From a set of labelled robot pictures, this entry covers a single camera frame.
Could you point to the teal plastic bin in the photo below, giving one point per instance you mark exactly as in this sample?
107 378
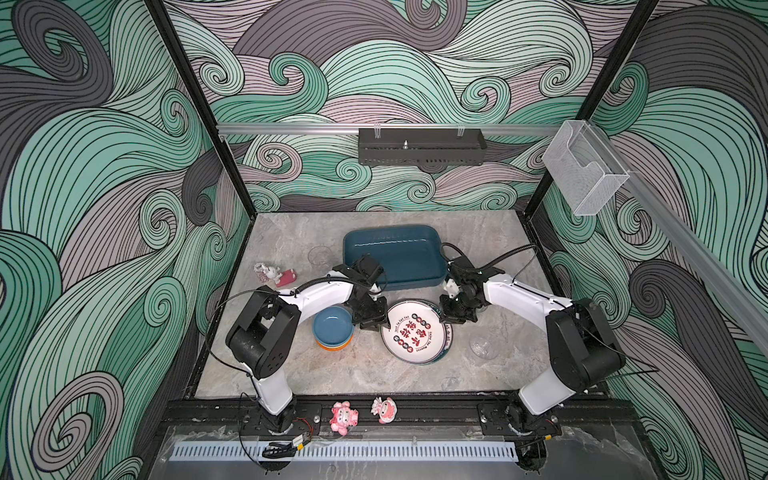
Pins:
409 254

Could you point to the black right rear frame post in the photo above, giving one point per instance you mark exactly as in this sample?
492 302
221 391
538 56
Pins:
617 57

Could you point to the orange shallow bowl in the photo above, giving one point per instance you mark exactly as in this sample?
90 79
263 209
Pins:
334 347

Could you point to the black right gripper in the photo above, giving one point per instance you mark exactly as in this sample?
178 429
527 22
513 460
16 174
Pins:
448 316

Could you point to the white slotted cable duct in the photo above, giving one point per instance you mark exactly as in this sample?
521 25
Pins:
410 451

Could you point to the clear plastic cup near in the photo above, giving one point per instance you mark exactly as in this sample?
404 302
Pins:
485 347

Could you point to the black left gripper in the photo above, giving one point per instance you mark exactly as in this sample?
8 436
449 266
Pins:
381 317

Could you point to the aluminium wall rail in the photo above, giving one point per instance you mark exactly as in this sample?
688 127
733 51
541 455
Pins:
305 128

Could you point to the white plate red characters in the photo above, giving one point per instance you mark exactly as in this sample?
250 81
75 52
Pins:
414 335

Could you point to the clear acrylic wall holder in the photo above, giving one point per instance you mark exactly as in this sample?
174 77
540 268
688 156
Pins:
585 167

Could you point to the blue shallow bowl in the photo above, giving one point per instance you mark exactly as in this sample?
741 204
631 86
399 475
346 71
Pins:
333 326

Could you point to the pink white small figure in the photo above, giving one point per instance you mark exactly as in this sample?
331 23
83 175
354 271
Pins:
385 409

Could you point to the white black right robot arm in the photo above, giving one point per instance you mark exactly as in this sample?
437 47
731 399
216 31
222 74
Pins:
582 348

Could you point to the black perforated wall tray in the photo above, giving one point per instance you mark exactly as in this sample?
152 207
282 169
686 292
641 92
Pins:
430 149

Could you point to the white plate dark green rim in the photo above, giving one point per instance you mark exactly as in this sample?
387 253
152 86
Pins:
448 329

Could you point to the pink plush pig figure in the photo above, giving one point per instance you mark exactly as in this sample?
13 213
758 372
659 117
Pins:
343 418

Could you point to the pink white toy on table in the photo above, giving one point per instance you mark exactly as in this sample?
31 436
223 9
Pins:
274 275

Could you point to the black frame post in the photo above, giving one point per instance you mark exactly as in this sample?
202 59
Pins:
175 49
617 57

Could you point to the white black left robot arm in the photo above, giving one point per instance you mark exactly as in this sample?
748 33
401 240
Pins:
263 333

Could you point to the black left rear frame post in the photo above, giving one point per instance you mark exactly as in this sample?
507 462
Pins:
175 49

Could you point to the clear cup left rear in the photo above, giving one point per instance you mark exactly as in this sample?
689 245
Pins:
321 258

